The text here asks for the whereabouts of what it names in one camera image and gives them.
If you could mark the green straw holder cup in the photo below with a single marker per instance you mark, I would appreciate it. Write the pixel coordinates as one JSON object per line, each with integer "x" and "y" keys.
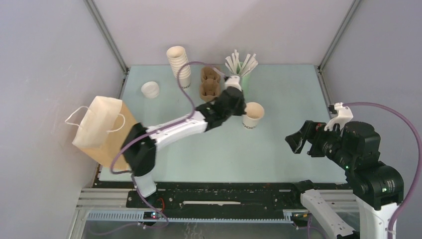
{"x": 244, "y": 81}

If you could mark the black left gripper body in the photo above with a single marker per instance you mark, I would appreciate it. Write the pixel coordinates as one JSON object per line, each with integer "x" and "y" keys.
{"x": 238, "y": 110}

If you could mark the brown paper bag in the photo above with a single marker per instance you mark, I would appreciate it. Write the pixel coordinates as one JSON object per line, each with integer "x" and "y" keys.
{"x": 103, "y": 129}

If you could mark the aluminium frame post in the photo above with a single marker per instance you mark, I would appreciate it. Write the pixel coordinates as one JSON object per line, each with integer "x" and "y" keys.
{"x": 341, "y": 30}
{"x": 101, "y": 24}

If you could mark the bundle of white wrapped straws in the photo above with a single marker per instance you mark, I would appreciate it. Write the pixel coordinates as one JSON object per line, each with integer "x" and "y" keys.
{"x": 249, "y": 63}

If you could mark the aluminium frame post right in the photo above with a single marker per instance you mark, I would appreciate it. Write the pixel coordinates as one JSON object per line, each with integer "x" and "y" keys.
{"x": 341, "y": 30}

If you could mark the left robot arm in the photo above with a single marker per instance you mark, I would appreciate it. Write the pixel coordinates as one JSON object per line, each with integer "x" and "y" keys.
{"x": 143, "y": 143}

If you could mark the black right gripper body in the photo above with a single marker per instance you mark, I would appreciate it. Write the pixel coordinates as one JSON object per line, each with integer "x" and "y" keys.
{"x": 323, "y": 142}

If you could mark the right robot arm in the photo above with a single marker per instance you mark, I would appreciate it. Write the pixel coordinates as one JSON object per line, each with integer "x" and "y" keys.
{"x": 378, "y": 188}

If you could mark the stack of white paper cups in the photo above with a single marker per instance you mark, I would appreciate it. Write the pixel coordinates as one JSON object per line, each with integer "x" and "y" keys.
{"x": 177, "y": 57}

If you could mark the aluminium frame post left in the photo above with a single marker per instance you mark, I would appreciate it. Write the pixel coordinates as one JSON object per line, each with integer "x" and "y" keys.
{"x": 101, "y": 24}

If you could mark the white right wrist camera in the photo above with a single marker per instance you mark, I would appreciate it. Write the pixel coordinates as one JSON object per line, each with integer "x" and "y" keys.
{"x": 342, "y": 115}

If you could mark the single white paper cup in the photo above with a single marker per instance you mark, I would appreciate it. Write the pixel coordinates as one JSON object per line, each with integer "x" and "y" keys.
{"x": 254, "y": 112}

